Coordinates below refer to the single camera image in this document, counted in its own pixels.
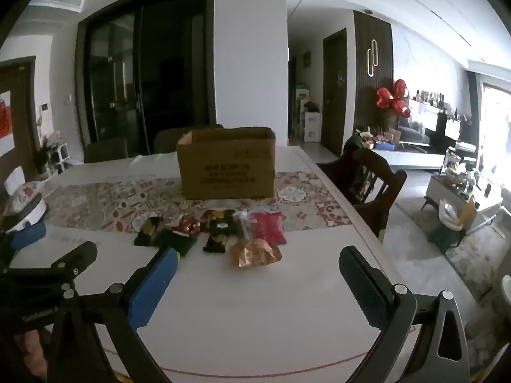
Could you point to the clear tube snack packet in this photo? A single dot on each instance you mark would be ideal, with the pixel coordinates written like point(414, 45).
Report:
point(244, 223)

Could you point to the copper foil snack packet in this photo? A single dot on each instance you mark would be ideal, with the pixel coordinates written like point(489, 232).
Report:
point(255, 253)

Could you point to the gold clip-shaped wall lamp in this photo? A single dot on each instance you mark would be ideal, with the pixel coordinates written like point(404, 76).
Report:
point(373, 58)

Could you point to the green packet white label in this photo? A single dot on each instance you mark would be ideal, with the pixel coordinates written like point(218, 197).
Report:
point(221, 225)

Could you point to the dark green snack packet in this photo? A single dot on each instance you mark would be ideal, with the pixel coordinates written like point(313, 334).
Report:
point(177, 244)

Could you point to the black yellow snack packet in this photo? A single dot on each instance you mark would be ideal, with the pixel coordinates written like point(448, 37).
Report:
point(145, 230)

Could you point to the white round appliance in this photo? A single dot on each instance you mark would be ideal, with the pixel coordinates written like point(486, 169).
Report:
point(28, 207)

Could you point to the glossy red snack packet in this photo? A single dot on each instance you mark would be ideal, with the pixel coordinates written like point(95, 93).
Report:
point(187, 226)

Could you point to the white wall intercom panel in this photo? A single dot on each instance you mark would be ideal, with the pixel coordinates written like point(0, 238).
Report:
point(45, 108)

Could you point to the pink red pillow packet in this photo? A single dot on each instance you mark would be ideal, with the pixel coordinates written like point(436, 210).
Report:
point(270, 228)

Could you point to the white low cabinet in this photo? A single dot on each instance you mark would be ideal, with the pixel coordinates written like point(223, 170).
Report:
point(411, 158)

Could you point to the grey sofa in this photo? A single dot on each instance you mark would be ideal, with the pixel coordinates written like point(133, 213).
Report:
point(413, 129)

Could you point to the dark slatted wall panel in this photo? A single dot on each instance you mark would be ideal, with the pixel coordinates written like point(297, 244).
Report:
point(373, 99)

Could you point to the dark hallway door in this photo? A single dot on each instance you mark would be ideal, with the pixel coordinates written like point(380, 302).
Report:
point(334, 87)

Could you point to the brown cardboard box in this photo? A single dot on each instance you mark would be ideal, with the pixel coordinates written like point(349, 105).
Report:
point(227, 163)

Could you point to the brown wooden door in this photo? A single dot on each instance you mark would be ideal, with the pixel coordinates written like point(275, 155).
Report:
point(20, 107)

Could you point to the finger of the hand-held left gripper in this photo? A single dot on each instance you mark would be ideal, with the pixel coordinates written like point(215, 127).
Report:
point(28, 235)
point(76, 256)

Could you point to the bright window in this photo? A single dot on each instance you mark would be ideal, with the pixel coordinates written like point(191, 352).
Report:
point(497, 127)

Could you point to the patterned floor rug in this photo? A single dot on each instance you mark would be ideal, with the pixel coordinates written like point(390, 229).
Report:
point(475, 259)

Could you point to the dark glass sliding door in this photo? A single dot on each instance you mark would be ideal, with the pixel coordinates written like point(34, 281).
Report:
point(147, 68)

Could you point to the dark wooden chair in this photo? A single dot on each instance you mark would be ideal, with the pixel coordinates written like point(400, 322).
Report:
point(375, 183)

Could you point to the wall shelf with ornaments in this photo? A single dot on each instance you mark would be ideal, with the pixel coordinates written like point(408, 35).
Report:
point(439, 101)

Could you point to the gold purple wrapped candy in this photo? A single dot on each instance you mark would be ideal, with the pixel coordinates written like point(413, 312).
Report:
point(210, 213)

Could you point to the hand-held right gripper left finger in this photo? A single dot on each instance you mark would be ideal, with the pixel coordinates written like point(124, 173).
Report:
point(153, 287)

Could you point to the red foil balloon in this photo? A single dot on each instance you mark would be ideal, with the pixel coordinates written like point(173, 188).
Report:
point(393, 99)

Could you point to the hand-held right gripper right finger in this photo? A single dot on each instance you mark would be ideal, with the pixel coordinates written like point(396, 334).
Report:
point(363, 287)

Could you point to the black gold snack packet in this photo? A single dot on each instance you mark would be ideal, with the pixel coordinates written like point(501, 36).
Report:
point(215, 244)

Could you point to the dark green chair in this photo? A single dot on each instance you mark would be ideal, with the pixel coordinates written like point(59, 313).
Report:
point(106, 150)
point(171, 139)

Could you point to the green stool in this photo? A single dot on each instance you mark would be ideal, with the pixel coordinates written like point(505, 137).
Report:
point(449, 236)

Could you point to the ceiling air vent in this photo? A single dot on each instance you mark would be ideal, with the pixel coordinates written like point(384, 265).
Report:
point(60, 2)

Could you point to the patterned table runner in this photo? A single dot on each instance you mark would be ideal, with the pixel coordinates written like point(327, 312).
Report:
point(99, 203)

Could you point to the person's left hand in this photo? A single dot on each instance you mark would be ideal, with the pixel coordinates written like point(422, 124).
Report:
point(32, 353)

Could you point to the red wall poster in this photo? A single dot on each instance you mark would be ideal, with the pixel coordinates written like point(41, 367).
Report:
point(4, 117)

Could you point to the hallway storage shelf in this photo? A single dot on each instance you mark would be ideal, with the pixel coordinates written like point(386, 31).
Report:
point(308, 115)

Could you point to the white coffee table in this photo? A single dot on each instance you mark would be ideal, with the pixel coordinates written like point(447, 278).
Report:
point(463, 197)

